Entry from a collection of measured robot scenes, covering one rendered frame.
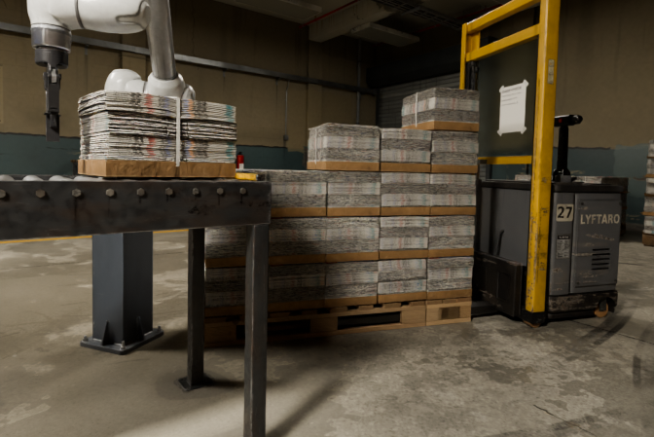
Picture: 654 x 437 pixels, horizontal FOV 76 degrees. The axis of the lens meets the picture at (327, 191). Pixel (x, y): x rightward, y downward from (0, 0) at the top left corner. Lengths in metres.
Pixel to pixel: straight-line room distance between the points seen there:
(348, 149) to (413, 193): 0.43
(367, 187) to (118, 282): 1.25
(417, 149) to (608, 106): 6.29
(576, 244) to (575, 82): 6.04
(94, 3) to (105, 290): 1.32
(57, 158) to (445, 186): 7.06
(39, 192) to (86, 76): 7.58
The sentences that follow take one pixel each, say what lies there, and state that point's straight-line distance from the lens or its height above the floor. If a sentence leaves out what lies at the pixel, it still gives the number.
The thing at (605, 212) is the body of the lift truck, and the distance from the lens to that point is 2.92.
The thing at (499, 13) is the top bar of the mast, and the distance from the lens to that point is 2.96.
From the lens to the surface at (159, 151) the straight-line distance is 1.26.
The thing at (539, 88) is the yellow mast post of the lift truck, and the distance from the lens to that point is 2.56.
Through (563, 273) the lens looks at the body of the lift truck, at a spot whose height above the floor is 0.29.
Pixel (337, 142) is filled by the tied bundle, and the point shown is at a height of 0.97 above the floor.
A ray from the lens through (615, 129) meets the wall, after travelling 8.27.
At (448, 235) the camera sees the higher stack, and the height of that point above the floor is 0.50.
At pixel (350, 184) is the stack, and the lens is 2.13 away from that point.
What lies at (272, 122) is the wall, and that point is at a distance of 9.67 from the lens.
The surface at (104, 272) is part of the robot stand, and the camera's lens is 2.21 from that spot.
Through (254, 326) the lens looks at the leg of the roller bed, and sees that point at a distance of 1.27.
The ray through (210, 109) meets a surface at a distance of 1.32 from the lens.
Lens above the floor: 0.84
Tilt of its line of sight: 3 degrees down
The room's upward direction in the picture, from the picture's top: 1 degrees clockwise
